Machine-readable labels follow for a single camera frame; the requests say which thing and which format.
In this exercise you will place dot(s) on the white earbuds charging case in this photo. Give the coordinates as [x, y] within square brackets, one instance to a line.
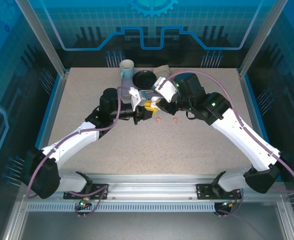
[155, 99]

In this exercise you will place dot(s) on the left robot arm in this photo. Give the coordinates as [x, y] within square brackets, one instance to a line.
[72, 140]

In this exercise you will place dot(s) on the black round plate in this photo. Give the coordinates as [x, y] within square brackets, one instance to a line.
[143, 78]

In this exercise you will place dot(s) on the lavender plastic tray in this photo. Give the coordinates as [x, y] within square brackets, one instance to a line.
[125, 83]

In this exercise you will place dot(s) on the beige folded cloth napkin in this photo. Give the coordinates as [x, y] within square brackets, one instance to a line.
[162, 69]

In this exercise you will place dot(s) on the light blue mug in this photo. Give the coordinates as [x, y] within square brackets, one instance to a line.
[127, 72]

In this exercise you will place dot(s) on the blue table edge strip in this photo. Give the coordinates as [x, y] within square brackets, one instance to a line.
[254, 100]
[51, 100]

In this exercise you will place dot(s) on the small connector board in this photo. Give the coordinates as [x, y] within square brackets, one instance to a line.
[83, 203]
[227, 205]

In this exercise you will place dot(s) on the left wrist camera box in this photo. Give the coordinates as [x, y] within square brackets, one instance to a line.
[135, 97]

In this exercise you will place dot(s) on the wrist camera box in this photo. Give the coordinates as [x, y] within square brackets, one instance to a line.
[135, 97]
[167, 90]

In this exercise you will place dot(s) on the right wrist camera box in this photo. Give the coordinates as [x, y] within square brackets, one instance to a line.
[167, 90]

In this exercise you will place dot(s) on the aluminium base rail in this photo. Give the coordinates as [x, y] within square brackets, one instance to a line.
[152, 187]

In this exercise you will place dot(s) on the aluminium frame post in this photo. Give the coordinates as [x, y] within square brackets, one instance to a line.
[259, 37]
[42, 37]

